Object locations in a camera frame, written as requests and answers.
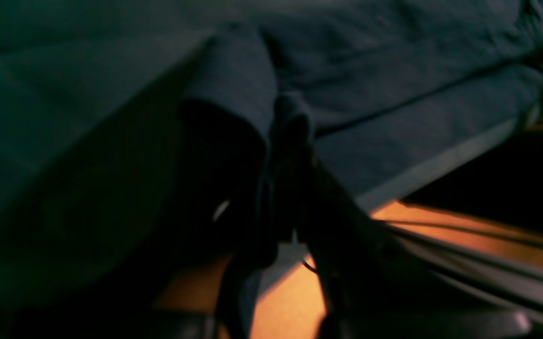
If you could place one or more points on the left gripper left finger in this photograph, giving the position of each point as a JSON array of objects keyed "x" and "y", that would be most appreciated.
[{"x": 218, "y": 232}]

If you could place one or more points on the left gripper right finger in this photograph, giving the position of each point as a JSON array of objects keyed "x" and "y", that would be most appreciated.
[{"x": 373, "y": 287}]

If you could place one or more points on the dark blue T-shirt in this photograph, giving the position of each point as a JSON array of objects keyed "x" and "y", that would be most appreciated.
[{"x": 392, "y": 93}]

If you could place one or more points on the light blue table cloth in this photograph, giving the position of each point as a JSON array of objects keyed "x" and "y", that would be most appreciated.
[{"x": 90, "y": 129}]

